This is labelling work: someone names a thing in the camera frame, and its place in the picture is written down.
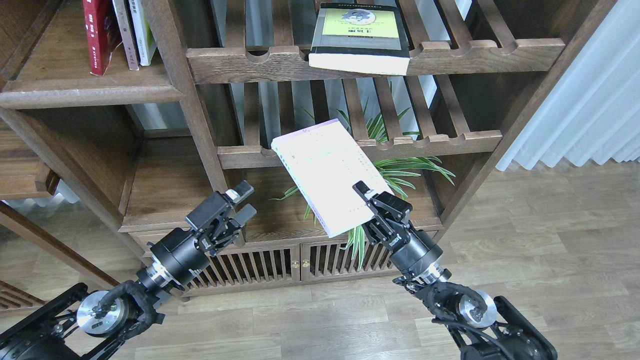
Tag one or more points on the white green upright book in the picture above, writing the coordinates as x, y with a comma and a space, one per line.
144, 37

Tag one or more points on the green spider plant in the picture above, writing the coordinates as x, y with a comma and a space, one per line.
393, 171

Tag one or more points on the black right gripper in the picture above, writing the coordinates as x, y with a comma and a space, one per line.
413, 252

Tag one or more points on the dark wooden bookshelf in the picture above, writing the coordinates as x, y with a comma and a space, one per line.
138, 144

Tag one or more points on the white pleated curtain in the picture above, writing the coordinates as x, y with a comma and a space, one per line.
593, 112

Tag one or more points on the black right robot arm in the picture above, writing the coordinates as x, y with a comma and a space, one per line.
482, 327

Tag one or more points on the yellow and black thick book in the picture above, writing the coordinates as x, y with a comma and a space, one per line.
360, 38

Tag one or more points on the pale lilac white book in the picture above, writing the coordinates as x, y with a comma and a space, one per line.
325, 162

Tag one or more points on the red rescue guide book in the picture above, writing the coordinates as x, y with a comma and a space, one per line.
103, 33

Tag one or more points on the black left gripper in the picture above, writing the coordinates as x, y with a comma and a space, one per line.
182, 254

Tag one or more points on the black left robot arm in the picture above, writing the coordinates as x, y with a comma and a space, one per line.
82, 325

